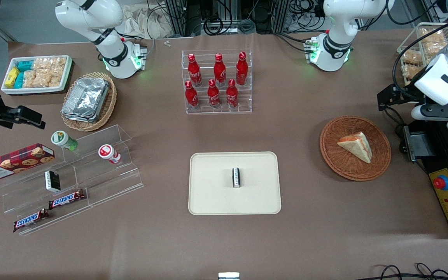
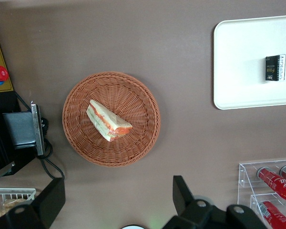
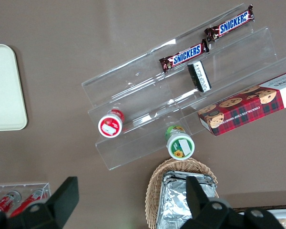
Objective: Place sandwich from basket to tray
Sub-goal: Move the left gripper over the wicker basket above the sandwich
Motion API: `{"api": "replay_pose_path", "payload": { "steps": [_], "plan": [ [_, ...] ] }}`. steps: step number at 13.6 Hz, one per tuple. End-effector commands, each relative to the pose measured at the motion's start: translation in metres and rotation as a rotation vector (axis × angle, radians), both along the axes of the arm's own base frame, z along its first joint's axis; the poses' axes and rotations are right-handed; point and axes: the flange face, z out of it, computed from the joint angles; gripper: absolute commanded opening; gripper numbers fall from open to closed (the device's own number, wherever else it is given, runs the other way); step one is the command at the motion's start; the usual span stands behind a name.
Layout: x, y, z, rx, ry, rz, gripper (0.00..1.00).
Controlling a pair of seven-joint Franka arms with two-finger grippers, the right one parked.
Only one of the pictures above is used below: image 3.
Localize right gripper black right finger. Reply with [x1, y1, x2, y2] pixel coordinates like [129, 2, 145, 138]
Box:
[180, 176, 286, 229]

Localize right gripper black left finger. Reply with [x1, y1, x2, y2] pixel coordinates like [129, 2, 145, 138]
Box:
[0, 176, 80, 229]

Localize oval wicker basket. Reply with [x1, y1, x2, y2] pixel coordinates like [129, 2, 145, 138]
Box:
[144, 157, 219, 229]

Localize white rectangular snack tray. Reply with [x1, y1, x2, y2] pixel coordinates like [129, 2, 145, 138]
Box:
[238, 208, 286, 229]

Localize cream plastic serving tray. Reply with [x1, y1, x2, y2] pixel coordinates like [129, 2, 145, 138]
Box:
[0, 44, 29, 132]

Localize stacked aluminium foil trays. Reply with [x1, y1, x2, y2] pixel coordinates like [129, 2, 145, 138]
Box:
[156, 170, 218, 229]

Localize red cola bottle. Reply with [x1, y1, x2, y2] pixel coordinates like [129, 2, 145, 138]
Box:
[0, 190, 22, 213]
[9, 187, 50, 218]

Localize clear acrylic bottle rack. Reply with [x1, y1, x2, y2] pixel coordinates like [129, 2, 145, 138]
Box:
[0, 182, 52, 217]

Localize dark brown underlay board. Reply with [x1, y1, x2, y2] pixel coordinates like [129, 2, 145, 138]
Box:
[231, 204, 286, 212]

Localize green lidded yogurt cup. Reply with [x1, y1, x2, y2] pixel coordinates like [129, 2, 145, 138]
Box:
[164, 125, 195, 160]

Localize red lidded yogurt cup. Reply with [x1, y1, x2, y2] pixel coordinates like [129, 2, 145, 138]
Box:
[97, 109, 125, 138]

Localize red tartan cookie box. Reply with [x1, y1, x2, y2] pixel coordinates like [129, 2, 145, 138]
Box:
[197, 70, 286, 136]

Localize small black chocolate box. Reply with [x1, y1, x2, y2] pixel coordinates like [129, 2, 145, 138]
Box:
[187, 60, 212, 93]

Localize clear acrylic stepped shelf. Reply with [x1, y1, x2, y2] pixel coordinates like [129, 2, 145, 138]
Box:
[81, 2, 286, 171]

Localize Snickers chocolate bar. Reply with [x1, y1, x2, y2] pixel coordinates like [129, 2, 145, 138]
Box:
[204, 4, 255, 43]
[159, 39, 210, 73]

